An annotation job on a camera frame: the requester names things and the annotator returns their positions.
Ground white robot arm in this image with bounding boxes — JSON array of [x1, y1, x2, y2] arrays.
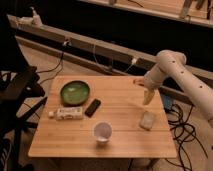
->
[[143, 50, 213, 128]]

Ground small orange object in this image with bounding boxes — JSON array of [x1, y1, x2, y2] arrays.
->
[[133, 79, 144, 86]]

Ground blue box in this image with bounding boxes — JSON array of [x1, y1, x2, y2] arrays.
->
[[161, 95, 173, 110]]

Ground wooden table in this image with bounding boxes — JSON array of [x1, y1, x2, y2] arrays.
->
[[28, 76, 177, 158]]

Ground black remote control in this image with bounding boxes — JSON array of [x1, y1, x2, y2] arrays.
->
[[85, 99, 101, 117]]

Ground white plastic cup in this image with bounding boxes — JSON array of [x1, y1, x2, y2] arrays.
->
[[93, 122, 112, 144]]

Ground green bowl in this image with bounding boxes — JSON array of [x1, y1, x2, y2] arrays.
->
[[60, 80, 90, 106]]

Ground white toothpaste tube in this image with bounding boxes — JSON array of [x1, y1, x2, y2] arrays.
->
[[48, 107, 83, 120]]

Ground black chair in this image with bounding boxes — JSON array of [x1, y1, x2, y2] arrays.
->
[[0, 12, 47, 171]]

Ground white spray bottle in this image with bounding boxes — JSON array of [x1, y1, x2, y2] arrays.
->
[[31, 7, 43, 27]]

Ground white plug with cable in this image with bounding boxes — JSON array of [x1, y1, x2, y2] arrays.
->
[[124, 57, 138, 73]]

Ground black floor cables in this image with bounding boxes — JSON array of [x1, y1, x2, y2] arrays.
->
[[164, 103, 209, 171]]

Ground white wall plug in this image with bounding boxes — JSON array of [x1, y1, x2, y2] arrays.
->
[[62, 39, 71, 47]]

